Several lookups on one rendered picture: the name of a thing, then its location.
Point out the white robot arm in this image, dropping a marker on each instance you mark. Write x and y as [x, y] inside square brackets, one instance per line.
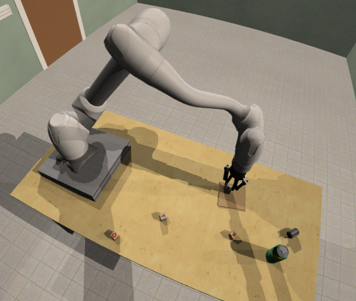
[135, 50]

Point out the tan square mat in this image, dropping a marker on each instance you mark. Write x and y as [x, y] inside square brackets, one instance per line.
[235, 200]

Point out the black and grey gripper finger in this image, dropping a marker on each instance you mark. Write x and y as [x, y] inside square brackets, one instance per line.
[225, 176]
[235, 187]

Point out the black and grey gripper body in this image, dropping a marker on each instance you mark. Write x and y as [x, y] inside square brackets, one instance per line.
[240, 176]

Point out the green and yellow drink can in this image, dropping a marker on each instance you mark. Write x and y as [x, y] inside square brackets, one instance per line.
[277, 254]

